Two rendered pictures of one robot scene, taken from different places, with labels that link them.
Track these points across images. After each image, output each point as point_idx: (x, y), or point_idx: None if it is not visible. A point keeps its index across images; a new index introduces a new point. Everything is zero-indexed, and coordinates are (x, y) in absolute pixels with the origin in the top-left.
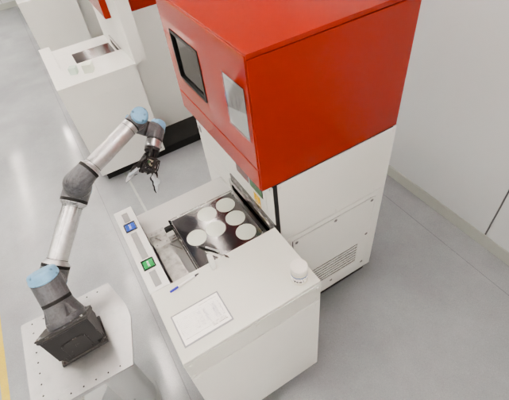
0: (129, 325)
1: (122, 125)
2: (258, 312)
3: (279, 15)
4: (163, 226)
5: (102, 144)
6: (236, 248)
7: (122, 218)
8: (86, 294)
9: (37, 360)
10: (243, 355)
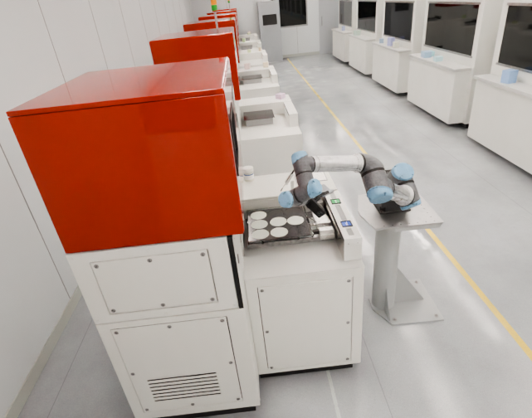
0: (359, 207)
1: (317, 156)
2: (280, 174)
3: (178, 66)
4: (320, 252)
5: (340, 156)
6: (273, 196)
7: (353, 231)
8: (392, 226)
9: (422, 206)
10: None
